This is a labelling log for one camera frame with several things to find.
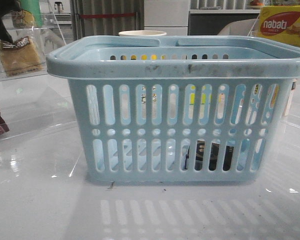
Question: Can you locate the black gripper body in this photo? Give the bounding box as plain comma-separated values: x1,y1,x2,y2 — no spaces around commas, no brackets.
0,0,22,44

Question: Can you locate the packaged bread slice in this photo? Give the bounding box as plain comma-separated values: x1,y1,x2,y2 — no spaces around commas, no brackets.
0,36,43,77

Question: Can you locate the black tissue pack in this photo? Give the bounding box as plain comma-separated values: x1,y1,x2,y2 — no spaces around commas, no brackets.
183,140,234,171

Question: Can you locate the light blue plastic basket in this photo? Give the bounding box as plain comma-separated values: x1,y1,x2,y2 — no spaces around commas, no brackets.
46,35,300,183

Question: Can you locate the green cartoon snack can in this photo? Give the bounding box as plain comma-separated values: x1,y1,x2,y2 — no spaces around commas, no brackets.
11,0,43,28

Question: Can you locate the red barrier belt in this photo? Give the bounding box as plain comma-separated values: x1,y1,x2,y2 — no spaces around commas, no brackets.
79,12,137,19

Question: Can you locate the clear acrylic left shelf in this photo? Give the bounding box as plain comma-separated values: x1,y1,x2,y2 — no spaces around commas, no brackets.
0,13,70,132

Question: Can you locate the white cabinet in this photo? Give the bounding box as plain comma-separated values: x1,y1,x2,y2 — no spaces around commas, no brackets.
143,0,191,36

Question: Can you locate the fruit plate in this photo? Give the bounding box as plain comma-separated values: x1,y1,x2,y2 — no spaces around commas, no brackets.
249,0,264,8

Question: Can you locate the orange snack box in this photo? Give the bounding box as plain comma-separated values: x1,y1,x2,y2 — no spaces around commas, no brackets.
267,78,297,120

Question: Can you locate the yellow nabati wafer box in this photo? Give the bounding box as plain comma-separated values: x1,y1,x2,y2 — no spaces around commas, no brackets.
255,5,300,47

